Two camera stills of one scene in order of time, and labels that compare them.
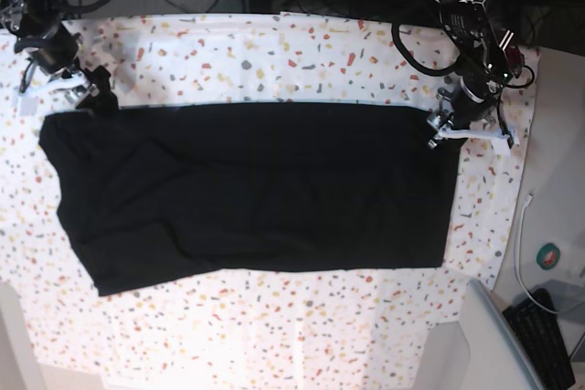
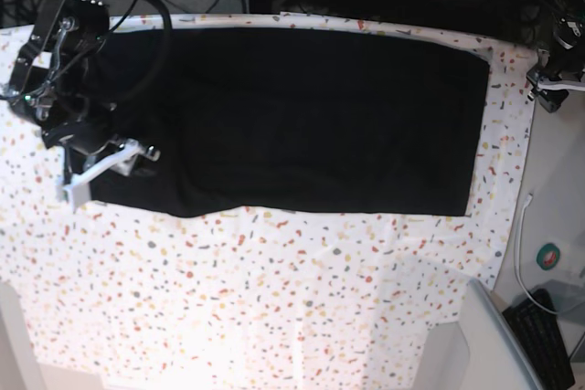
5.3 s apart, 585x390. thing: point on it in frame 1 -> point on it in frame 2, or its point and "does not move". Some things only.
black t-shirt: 150,193 -> 285,120
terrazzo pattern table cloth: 328,327 does not move
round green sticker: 547,256 does not move
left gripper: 77,87 -> 77,190
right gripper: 441,124 -> 552,87
